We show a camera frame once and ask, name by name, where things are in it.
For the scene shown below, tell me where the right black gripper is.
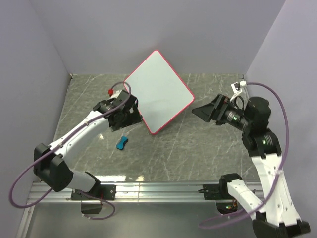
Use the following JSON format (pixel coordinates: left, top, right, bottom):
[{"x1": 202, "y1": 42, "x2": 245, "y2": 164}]
[{"x1": 192, "y1": 93, "x2": 252, "y2": 131}]

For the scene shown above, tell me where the blue whiteboard eraser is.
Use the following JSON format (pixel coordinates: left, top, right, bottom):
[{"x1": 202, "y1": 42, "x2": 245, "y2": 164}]
[{"x1": 116, "y1": 136, "x2": 128, "y2": 150}]

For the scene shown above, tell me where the pink framed whiteboard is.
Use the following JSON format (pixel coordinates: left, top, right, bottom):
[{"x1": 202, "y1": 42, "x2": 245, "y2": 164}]
[{"x1": 124, "y1": 50, "x2": 195, "y2": 135}]

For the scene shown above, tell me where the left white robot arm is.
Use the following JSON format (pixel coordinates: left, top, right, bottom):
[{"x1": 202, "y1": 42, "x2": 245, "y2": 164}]
[{"x1": 33, "y1": 90, "x2": 142, "y2": 199}]

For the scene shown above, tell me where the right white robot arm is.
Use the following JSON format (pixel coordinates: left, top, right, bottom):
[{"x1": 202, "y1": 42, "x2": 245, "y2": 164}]
[{"x1": 192, "y1": 94, "x2": 311, "y2": 238}]

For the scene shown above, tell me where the left wrist camera red cap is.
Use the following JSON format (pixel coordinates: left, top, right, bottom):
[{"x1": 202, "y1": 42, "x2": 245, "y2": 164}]
[{"x1": 108, "y1": 89, "x2": 121, "y2": 98}]

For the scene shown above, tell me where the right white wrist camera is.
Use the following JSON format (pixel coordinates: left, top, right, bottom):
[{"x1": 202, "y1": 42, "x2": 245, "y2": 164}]
[{"x1": 230, "y1": 80, "x2": 247, "y2": 102}]

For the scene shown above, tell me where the aluminium front rail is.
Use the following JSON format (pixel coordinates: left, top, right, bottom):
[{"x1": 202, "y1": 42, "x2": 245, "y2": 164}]
[{"x1": 27, "y1": 181, "x2": 264, "y2": 204}]

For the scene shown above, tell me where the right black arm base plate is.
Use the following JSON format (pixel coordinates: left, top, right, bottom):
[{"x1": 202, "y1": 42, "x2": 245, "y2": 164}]
[{"x1": 198, "y1": 183, "x2": 231, "y2": 200}]

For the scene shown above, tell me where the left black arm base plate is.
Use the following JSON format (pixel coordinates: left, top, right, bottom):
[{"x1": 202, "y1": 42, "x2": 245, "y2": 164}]
[{"x1": 70, "y1": 184, "x2": 116, "y2": 201}]

